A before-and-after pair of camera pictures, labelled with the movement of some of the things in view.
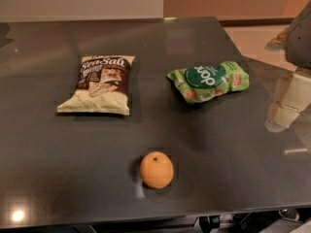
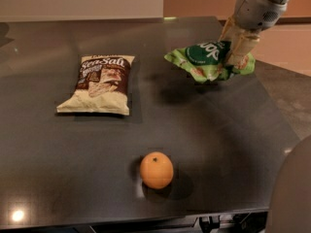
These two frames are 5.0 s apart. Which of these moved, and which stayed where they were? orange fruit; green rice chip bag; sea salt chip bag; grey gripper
Moved: green rice chip bag; grey gripper
Stayed: sea salt chip bag; orange fruit
